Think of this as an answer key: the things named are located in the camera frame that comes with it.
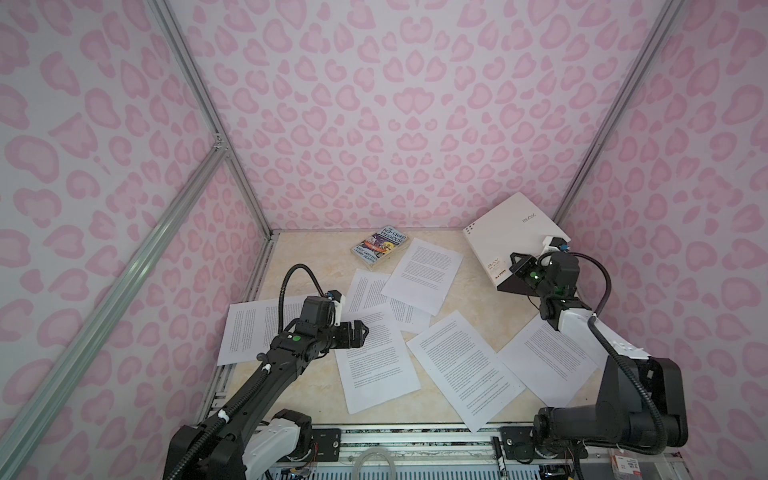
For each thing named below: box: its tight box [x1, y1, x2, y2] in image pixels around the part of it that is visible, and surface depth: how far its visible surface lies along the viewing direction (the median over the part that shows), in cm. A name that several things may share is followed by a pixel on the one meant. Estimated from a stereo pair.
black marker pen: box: [492, 437, 508, 480], surface depth 72 cm
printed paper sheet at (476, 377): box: [406, 310, 527, 433], surface depth 87 cm
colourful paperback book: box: [350, 225, 408, 271], surface depth 115 cm
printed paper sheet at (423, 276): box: [380, 238, 464, 316], surface depth 109 cm
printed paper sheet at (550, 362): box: [496, 317, 607, 407], surface depth 90 cm
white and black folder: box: [463, 192, 571, 296], surface depth 105 cm
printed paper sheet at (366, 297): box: [342, 268, 436, 335], surface depth 100 cm
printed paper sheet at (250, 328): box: [217, 297, 304, 366], surface depth 95 cm
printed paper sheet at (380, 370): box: [334, 308, 421, 415], surface depth 88 cm
